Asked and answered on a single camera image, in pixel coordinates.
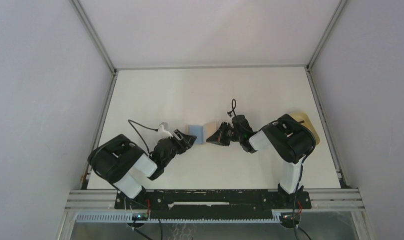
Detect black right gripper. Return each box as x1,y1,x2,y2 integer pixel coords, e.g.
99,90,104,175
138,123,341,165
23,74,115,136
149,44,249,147
206,121,243,146

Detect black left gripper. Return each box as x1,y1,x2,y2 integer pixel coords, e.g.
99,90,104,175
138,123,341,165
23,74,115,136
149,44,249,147
162,129,196,167

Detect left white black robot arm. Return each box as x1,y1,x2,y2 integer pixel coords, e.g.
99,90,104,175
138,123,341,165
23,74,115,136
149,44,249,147
87,129,197,209

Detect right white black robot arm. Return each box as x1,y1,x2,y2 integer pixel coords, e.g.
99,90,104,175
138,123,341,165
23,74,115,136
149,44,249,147
206,112,320,208

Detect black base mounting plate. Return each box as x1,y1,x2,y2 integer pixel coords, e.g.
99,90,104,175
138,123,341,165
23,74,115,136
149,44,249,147
114,189,312,220

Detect tan wooden tray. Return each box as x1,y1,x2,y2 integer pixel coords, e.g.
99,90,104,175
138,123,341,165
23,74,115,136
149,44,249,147
289,111,320,146

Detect left green controller board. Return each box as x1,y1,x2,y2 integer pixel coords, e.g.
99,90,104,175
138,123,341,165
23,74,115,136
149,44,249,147
131,213,149,222

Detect green controller board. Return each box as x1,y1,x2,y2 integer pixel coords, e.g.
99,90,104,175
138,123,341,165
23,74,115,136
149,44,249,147
280,213,300,222
131,213,149,222

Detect right green controller board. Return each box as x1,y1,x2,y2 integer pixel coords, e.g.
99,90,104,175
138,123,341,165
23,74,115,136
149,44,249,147
280,213,300,222

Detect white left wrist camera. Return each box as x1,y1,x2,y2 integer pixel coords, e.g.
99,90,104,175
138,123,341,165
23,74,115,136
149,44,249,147
157,122,172,138

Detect black left camera cable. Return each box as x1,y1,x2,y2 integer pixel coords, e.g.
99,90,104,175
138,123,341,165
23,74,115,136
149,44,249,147
127,119,159,155

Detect back aluminium frame rail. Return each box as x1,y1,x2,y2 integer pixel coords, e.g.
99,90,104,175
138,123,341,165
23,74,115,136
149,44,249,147
116,64,307,71

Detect aluminium frame rail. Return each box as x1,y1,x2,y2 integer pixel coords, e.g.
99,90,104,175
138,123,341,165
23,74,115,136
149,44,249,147
64,188,366,212
116,64,307,71

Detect right aluminium frame post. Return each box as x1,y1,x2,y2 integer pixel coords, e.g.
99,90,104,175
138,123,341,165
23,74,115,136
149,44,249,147
306,0,349,72

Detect aluminium frame post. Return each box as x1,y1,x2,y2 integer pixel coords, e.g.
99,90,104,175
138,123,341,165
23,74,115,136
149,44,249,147
306,0,349,72
69,0,118,75

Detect aluminium frame front rail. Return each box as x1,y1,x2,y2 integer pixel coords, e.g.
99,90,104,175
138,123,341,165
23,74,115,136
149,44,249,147
64,188,366,212

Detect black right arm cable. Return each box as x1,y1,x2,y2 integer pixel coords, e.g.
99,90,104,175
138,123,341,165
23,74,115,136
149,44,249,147
225,98,317,240

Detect white cable duct strip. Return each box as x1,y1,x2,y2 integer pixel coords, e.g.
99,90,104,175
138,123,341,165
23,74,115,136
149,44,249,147
75,212,282,224

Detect left aluminium frame post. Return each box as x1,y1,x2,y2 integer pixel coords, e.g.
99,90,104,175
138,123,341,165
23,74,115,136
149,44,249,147
69,0,118,75

